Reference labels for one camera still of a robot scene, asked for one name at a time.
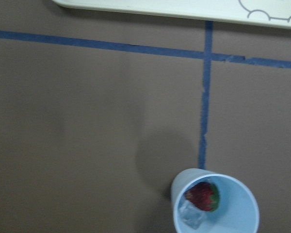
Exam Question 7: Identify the light blue plastic cup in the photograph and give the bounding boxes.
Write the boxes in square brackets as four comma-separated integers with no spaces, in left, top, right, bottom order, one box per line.
[171,168,259,233]

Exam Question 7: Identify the red strawberry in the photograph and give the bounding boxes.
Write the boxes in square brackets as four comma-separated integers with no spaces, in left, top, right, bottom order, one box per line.
[184,182,220,212]

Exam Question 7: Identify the cream bear tray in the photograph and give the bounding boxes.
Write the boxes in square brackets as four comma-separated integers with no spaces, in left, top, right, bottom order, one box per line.
[55,0,291,29]

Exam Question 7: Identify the clear ice cube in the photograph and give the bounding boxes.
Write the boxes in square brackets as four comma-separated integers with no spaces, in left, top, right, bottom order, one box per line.
[178,200,206,230]

